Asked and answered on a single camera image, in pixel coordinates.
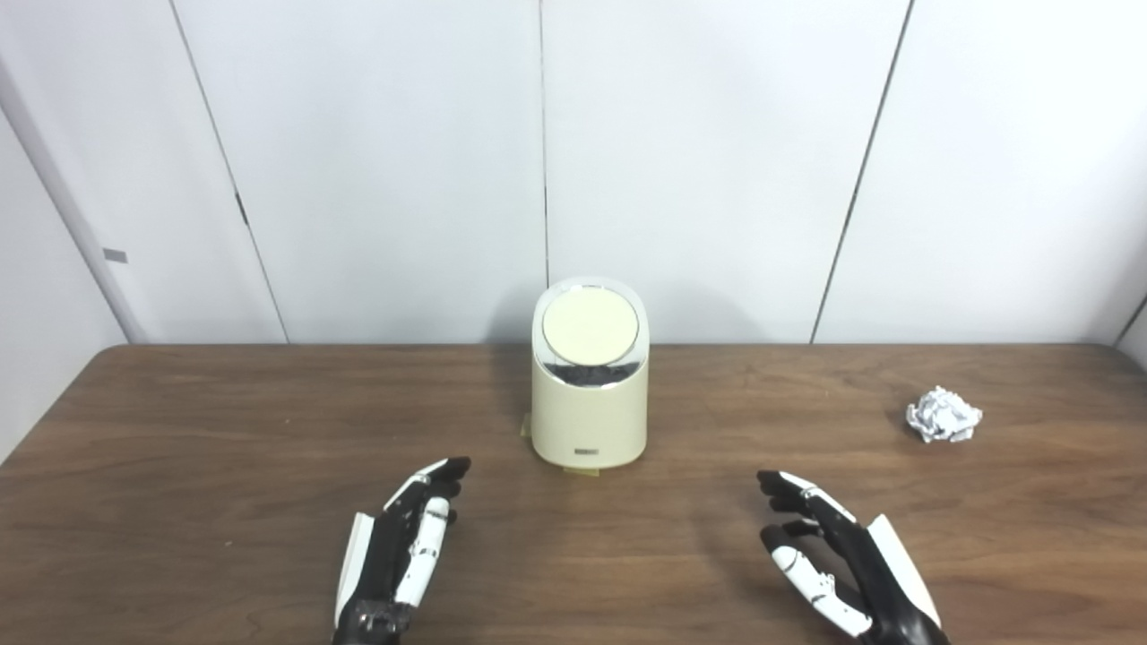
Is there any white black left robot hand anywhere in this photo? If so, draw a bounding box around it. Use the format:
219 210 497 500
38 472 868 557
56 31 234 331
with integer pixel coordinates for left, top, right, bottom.
333 457 471 645

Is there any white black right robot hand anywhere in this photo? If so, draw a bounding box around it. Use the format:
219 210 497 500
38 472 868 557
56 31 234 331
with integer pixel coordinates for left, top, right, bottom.
757 470 951 645

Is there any white paper ball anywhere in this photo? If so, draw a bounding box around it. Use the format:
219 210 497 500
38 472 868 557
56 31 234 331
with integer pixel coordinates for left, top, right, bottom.
906 386 984 444

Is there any round cream bin lid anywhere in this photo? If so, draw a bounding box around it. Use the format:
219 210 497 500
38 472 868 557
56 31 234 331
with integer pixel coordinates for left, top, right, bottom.
542 291 640 364

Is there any cream-colored bin body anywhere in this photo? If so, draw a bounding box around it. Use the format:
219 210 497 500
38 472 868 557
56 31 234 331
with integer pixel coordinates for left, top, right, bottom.
530 276 650 469

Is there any white slanted wall post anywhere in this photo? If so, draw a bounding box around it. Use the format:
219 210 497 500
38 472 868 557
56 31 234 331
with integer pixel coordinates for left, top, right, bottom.
0 54 150 345

